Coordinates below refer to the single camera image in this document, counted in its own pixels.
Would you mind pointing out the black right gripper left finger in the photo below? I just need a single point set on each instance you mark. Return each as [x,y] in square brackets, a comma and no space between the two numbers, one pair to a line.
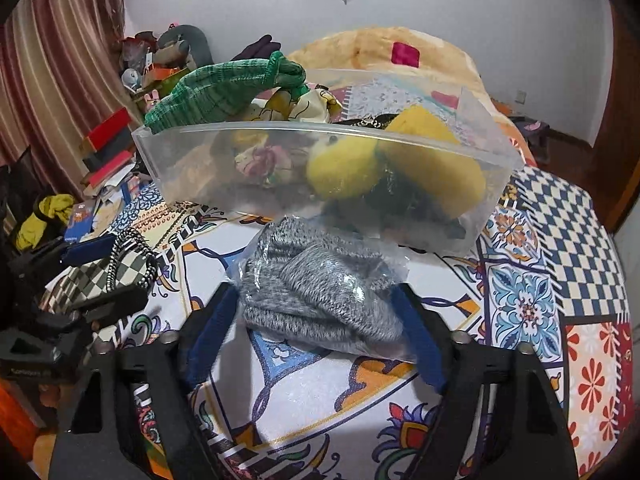
[100,435]

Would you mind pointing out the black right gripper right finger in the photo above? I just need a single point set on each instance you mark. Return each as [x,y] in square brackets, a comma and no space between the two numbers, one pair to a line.
[527,436]

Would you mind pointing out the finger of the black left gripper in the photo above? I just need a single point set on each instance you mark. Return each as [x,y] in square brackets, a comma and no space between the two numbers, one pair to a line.
[42,265]
[110,307]

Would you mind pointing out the black white checkered cloth bag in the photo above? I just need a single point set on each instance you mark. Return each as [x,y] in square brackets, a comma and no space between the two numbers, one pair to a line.
[131,261]

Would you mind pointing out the grey knit hat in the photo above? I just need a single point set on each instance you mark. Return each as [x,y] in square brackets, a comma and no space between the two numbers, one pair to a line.
[307,283]

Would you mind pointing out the green knitted glove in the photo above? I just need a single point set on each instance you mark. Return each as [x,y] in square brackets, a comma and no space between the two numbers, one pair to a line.
[215,93]

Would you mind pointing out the yellow plush toy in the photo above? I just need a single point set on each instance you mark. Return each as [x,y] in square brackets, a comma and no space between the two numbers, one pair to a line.
[455,181]

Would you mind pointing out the patterned bed sheet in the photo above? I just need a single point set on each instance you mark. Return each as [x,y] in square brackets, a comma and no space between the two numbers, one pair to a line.
[543,272]

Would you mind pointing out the pink bunny doll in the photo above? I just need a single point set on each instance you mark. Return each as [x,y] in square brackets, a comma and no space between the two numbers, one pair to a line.
[150,99]

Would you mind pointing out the striped brown curtain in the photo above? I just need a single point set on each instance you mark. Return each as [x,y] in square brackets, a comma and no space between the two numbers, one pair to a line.
[60,63]

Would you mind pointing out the grey plush toy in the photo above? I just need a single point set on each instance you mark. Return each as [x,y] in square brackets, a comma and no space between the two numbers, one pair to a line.
[183,44]

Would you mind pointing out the yellow face doll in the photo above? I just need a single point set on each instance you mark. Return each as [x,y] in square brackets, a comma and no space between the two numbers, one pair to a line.
[342,167]

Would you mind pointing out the clear plastic storage box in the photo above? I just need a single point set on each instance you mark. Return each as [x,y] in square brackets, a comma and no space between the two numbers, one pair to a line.
[260,167]

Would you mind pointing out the dark purple garment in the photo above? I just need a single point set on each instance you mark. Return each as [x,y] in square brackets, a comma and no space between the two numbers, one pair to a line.
[262,48]

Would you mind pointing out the colourful patchwork fleece blanket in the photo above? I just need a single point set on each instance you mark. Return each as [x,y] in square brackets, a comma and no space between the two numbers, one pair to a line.
[406,51]

